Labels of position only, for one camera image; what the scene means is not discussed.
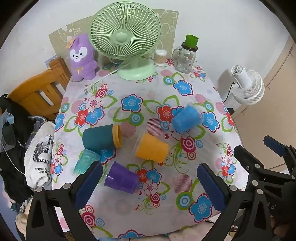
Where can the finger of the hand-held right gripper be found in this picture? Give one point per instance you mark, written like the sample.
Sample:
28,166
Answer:
275,144
249,162

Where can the wooden chair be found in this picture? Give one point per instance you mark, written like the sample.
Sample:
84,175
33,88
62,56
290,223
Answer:
39,90

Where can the orange plastic cup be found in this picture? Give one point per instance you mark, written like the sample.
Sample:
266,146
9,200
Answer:
152,148

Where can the glass mug jar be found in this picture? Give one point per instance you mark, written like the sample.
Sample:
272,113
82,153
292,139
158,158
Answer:
185,61

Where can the floral tablecloth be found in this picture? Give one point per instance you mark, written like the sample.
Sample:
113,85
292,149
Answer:
148,106

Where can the cotton swab container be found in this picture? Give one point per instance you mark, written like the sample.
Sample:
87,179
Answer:
160,58

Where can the beige cartoon board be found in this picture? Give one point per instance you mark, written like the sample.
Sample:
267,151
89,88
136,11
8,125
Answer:
168,25

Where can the green plastic cup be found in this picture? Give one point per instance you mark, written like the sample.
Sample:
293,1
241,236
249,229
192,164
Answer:
191,40

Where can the blue plastic cup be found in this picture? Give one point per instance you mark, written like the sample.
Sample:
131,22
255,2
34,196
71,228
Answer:
186,119

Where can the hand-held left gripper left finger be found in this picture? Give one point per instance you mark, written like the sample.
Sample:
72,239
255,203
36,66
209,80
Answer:
89,185

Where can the dark teal cup yellow rim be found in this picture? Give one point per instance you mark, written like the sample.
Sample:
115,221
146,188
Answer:
99,138

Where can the green desk fan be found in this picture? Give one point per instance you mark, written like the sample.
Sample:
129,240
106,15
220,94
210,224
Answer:
124,37

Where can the purple plush toy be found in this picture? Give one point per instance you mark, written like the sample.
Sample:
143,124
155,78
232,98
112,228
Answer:
81,55

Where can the white printed shirt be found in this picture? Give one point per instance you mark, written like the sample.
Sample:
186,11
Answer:
39,148

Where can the light teal plastic cup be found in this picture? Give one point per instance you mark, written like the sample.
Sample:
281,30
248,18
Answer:
85,161

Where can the dark clothes pile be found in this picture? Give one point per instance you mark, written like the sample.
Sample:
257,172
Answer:
13,129

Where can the white fan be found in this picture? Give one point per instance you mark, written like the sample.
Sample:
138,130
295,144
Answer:
251,87

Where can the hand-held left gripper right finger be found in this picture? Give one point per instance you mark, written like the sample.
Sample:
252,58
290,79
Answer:
210,187

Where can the purple plastic cup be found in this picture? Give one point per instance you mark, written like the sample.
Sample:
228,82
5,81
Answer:
122,177

